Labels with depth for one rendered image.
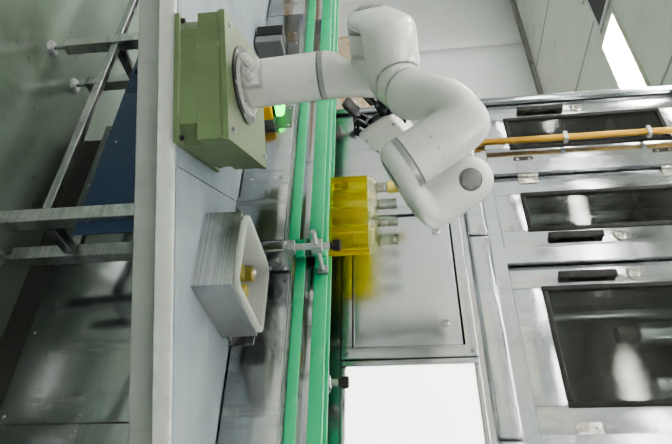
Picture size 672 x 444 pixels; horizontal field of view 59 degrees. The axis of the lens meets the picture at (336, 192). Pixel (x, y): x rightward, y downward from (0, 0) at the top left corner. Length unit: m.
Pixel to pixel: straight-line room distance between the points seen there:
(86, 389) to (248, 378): 0.53
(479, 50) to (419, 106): 6.22
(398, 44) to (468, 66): 5.92
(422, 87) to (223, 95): 0.38
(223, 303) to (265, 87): 0.43
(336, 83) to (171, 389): 0.62
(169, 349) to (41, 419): 0.73
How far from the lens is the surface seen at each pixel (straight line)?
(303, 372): 1.34
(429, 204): 0.94
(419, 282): 1.61
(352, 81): 1.13
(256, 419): 1.30
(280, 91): 1.15
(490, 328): 1.56
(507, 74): 6.84
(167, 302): 1.07
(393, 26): 1.01
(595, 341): 1.64
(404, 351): 1.51
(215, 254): 1.17
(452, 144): 0.88
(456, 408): 1.47
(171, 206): 1.09
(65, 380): 1.76
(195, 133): 1.11
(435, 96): 0.91
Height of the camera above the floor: 1.14
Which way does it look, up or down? 6 degrees down
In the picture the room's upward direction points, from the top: 87 degrees clockwise
